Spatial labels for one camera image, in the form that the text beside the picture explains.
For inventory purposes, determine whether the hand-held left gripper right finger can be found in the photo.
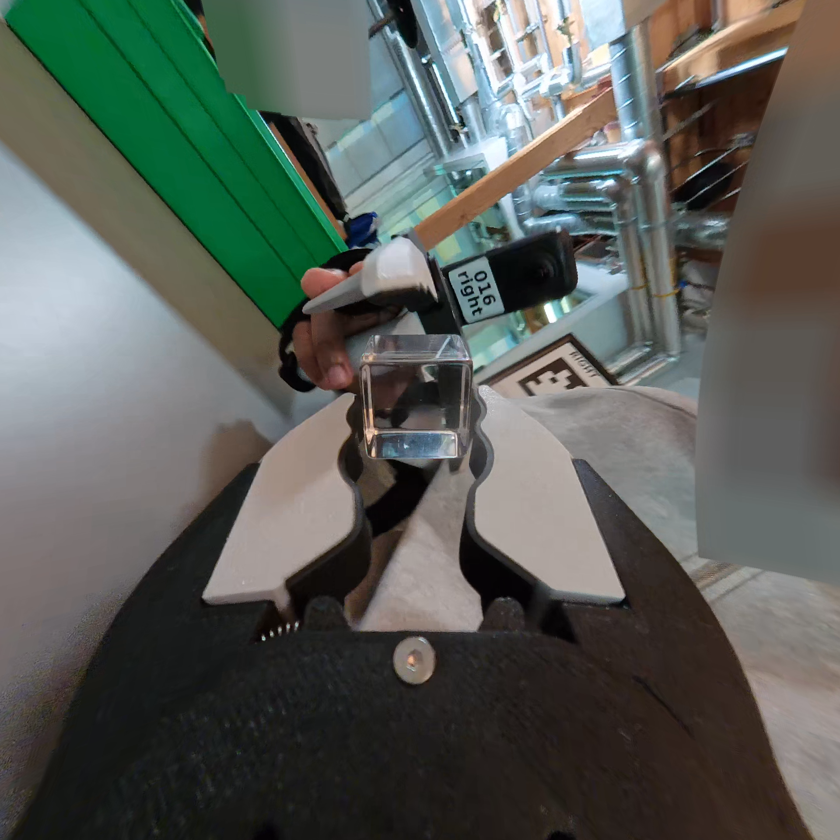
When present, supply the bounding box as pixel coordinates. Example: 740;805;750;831
459;386;626;630

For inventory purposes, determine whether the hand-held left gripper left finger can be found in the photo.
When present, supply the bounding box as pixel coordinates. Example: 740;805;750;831
201;392;371;627

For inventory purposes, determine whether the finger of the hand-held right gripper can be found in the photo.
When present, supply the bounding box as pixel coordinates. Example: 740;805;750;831
302;235;439;316

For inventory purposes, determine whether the clear acrylic cube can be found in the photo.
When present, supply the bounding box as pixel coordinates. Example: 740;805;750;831
360;335;475;460

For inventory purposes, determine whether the green plastic bin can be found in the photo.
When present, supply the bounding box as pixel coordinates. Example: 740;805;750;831
5;0;350;329

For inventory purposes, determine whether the person's right forearm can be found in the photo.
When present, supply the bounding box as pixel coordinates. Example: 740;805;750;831
357;469;484;632

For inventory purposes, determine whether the person's right hand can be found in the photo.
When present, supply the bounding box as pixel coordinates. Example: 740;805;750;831
292;261;370;392

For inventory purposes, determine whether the blue jacket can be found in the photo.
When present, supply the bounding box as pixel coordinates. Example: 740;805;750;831
344;211;383;248

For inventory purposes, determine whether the large black framed marker sign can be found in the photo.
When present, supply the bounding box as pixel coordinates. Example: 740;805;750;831
478;333;619;399

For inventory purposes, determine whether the black floor lamp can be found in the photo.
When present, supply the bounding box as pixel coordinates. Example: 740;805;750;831
371;0;422;50

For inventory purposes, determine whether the wooden support post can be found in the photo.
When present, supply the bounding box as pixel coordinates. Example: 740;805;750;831
413;88;621;249

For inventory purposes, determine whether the metal air duct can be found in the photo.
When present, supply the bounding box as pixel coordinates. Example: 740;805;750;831
525;26;686;358

